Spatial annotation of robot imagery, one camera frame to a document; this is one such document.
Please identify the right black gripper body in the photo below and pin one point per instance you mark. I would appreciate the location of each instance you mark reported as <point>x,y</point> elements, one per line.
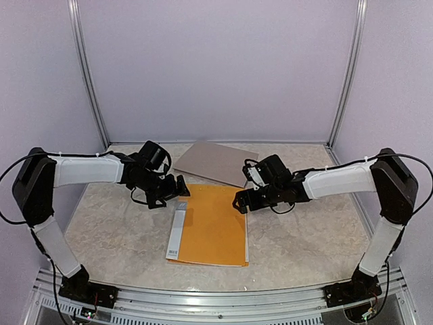
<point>272,198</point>

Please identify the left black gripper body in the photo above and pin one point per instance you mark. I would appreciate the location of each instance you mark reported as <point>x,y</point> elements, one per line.
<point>162,191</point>

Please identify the pink-brown file folder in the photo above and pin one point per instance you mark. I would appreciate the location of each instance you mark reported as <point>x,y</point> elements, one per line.
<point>215,162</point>

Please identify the orange folder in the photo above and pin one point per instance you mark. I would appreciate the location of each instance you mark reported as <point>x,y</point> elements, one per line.
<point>207,230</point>

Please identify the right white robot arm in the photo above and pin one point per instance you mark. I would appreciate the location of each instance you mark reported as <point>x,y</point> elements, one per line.
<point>383,177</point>

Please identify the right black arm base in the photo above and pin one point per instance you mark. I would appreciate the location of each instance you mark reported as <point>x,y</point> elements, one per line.
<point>360,287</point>

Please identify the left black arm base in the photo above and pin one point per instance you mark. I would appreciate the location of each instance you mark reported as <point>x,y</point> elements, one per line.
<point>88,292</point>

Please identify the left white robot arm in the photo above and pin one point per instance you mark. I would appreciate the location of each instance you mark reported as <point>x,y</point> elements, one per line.
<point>42,172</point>

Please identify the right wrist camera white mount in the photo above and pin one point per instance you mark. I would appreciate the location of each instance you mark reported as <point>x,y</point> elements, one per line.
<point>252,169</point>

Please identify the left aluminium frame post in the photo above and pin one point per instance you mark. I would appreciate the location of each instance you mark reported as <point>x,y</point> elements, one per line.
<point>79,39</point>

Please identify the aluminium frame post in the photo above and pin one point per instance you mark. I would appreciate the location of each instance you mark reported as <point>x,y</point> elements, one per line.
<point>79,39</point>
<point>350,72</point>

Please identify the right aluminium frame post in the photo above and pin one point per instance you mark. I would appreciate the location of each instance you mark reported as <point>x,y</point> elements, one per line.
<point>350,72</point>

